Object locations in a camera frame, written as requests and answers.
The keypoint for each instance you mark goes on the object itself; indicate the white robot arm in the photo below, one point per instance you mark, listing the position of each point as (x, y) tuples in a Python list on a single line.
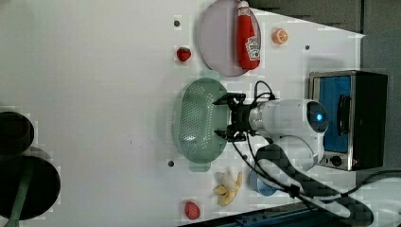
[(294, 129)]

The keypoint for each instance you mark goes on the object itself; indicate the green plastic strainer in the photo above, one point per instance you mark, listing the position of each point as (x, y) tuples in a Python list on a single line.
[(196, 119)]

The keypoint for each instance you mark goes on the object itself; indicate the black round base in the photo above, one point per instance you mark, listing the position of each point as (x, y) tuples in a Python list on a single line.
[(44, 187)]

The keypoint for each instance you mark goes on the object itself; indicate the peeled toy banana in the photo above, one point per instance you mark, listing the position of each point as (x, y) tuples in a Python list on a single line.
[(228, 188)]

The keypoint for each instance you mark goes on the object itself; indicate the black toaster oven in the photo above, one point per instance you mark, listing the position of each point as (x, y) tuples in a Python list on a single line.
[(356, 104)]

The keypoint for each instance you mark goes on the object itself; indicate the lilac round plate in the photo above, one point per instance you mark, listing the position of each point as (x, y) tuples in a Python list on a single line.
[(217, 37)]

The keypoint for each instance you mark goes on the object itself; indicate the blue plastic cup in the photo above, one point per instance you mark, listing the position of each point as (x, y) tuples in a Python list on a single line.
[(257, 185)]

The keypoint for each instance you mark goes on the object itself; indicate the black round weight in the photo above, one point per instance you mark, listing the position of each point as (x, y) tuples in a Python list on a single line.
[(16, 133)]

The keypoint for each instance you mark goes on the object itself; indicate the pink toy strawberry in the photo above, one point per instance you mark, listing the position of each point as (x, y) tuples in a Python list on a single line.
[(192, 211)]

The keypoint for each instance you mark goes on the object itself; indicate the orange half toy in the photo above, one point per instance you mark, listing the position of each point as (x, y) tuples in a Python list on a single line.
[(279, 36)]

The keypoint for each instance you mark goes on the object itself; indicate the red toy strawberry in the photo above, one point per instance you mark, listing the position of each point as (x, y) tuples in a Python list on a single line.
[(183, 54)]

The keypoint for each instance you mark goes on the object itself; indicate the red ketchup bottle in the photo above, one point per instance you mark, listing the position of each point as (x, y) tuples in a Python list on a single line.
[(247, 46)]

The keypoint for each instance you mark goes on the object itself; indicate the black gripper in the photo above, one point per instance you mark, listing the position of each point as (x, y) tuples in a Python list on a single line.
[(240, 113)]

